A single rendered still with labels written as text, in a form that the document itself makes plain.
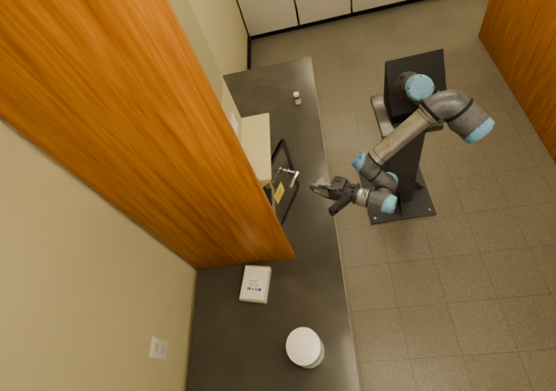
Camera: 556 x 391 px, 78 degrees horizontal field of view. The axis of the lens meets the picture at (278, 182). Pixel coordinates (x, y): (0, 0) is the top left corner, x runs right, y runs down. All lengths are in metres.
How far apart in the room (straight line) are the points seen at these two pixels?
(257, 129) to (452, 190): 1.93
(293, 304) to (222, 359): 0.37
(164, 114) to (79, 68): 0.19
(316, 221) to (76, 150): 1.11
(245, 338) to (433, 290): 1.42
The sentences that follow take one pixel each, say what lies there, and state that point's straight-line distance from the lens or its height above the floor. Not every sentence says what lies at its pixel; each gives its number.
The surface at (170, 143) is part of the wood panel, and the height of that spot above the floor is 1.86.
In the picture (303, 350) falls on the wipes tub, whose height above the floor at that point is 1.09.
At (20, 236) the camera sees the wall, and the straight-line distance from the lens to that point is 1.04.
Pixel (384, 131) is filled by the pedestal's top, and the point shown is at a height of 0.94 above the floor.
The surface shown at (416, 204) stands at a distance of 2.82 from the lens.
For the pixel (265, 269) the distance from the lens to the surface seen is 1.63.
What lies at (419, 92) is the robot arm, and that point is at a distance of 1.77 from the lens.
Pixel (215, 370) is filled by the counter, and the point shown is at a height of 0.94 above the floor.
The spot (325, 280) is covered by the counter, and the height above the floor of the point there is 0.94.
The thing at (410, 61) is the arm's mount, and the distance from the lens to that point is 1.99.
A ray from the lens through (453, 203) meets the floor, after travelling 2.88.
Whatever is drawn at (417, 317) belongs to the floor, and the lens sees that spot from 2.54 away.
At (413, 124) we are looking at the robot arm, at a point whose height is 1.42.
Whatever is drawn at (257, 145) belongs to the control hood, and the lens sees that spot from 1.30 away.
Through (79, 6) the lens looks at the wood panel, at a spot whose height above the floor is 2.23.
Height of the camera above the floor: 2.47
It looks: 55 degrees down
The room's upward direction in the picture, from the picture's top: 23 degrees counter-clockwise
